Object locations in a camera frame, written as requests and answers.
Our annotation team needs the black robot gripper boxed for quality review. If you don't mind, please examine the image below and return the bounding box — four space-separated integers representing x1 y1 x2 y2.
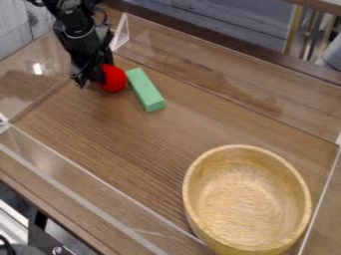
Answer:
62 29 116 88

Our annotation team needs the red toy strawberry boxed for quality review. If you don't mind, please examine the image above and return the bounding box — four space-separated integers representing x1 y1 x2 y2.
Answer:
100 64 129 93

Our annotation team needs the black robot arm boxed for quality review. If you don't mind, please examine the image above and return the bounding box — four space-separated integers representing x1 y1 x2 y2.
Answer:
27 0 116 88

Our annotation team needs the green rectangular block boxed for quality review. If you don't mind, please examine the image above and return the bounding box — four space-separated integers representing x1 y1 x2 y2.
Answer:
126 68 166 113

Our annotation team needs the round wooden bowl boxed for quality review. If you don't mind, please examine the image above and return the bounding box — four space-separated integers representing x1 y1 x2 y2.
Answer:
182 144 312 255

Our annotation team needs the clear acrylic tray enclosure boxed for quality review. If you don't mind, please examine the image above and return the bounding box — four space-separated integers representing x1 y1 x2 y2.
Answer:
0 14 341 255

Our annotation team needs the gold metal chair frame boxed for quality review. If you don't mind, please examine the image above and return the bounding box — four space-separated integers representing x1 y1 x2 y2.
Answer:
284 5 338 62

